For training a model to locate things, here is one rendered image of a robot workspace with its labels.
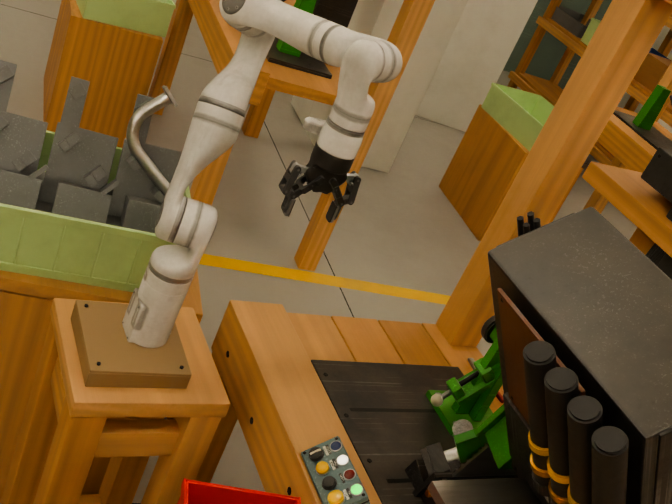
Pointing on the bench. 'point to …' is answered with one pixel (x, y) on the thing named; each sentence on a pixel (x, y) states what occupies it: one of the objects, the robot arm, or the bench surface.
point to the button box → (335, 474)
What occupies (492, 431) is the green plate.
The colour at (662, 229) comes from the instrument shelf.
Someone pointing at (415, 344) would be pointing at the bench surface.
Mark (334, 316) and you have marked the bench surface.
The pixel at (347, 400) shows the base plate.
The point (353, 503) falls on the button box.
